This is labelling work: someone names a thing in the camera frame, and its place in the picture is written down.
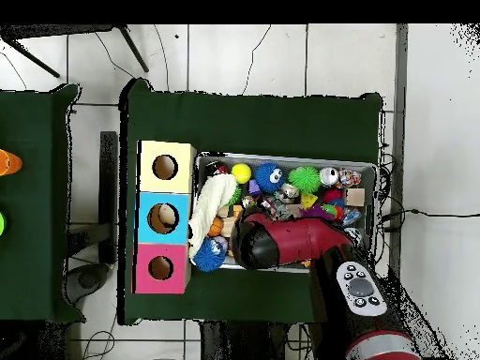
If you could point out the clear mesh bin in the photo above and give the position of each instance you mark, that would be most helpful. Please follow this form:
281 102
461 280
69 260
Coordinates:
371 180

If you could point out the dark grey stand base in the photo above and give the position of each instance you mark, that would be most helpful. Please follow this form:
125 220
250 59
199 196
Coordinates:
88 279

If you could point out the black tripod stand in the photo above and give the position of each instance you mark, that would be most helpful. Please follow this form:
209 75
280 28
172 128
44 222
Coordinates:
56 30

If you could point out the silver tin can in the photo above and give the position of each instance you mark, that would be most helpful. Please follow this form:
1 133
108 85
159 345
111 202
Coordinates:
329 176

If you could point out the dark green table cloth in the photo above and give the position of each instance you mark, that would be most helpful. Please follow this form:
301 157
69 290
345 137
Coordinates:
243 123
33 262

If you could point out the bright green object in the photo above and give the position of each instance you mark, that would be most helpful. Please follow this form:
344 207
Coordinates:
2 224

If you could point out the cream waffle cloth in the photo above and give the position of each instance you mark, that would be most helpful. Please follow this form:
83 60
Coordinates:
212 202

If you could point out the yellow ball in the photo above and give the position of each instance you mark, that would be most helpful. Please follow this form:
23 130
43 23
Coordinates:
241 173

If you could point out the plain wooden block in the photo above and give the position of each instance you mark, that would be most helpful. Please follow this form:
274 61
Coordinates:
354 197

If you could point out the colourful confetti ball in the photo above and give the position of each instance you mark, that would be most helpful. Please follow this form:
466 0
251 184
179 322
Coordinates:
350 177

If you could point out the purple spiky toy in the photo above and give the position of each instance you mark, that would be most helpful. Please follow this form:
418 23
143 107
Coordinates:
314 212

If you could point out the purple foam block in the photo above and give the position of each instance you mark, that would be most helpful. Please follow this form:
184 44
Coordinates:
254 186

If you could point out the orange cone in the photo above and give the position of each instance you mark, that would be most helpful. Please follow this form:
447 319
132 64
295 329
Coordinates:
9 164

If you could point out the black upright panel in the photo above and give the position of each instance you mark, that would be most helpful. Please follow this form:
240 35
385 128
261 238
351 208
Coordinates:
108 168

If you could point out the blue spiky ball with eyes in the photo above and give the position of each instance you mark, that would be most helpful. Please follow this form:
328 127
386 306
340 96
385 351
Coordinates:
208 255
267 179

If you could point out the orange toy basketball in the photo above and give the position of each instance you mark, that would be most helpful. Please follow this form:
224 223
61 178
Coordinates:
215 227

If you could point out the wooden three-hole box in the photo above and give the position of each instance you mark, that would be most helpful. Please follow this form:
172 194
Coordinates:
180 180

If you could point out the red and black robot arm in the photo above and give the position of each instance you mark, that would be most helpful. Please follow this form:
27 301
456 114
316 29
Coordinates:
300 240

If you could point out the green spiky ball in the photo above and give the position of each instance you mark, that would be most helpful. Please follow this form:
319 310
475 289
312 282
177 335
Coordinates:
304 179

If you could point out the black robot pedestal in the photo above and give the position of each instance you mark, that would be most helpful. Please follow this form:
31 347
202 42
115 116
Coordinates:
232 345

